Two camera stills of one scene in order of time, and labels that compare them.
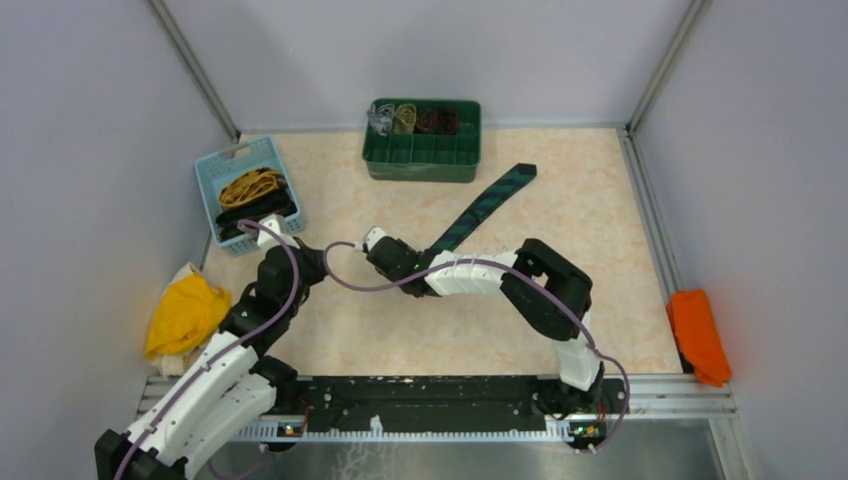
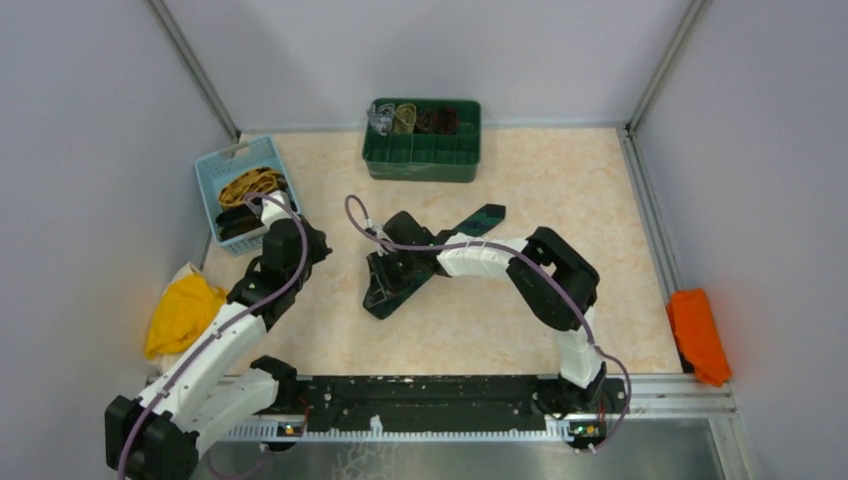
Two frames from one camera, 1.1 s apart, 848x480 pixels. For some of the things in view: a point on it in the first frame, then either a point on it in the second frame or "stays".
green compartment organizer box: (427, 157) stays
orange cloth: (698, 336) stays
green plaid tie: (521, 175) → (485, 217)
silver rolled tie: (380, 118) stays
